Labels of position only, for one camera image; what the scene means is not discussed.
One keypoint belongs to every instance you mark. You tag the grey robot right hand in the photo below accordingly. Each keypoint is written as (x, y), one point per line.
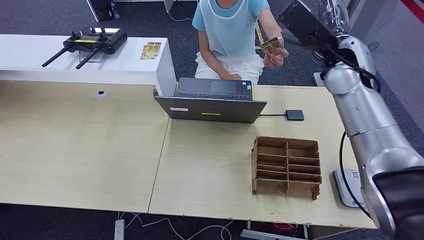
(336, 15)

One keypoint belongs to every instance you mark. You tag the person's left hand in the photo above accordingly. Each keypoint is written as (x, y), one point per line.
(278, 59)

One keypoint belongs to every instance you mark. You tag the person's right hand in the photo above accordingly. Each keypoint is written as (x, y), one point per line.
(231, 77)

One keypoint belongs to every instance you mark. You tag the gold ID card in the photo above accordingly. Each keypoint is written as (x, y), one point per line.
(270, 45)

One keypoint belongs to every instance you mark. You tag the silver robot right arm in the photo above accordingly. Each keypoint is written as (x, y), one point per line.
(361, 109)

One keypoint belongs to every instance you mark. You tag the person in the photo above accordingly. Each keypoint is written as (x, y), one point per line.
(228, 30)

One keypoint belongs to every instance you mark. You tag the brown cardboard card organizer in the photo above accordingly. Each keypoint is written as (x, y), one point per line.
(286, 165)

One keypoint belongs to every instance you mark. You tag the white card reader pad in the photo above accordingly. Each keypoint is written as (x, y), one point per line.
(351, 180)

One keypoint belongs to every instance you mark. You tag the grey laptop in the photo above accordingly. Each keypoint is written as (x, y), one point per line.
(212, 112)

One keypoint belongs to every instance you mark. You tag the grey kiosk stand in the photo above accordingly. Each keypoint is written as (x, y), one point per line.
(381, 20)

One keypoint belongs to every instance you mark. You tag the small black square box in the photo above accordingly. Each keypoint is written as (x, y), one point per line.
(294, 115)

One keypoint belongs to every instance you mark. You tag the white table leg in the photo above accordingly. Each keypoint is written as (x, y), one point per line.
(169, 5)

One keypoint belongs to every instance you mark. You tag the plastic water bottle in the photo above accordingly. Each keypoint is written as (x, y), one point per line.
(115, 11)

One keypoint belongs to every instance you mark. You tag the black remote controller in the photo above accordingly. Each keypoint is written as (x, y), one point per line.
(99, 40)

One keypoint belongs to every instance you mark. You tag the black computer tower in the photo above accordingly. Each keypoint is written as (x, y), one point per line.
(99, 10)

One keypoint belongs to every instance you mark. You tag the red object under desk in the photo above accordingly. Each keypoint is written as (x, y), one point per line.
(283, 230)

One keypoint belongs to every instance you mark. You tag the white desk foot bar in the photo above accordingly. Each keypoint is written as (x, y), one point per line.
(265, 236)

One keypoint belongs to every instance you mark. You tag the white power strip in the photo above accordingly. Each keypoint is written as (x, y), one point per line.
(119, 230)

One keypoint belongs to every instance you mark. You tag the white counter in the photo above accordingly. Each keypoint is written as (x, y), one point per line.
(33, 53)

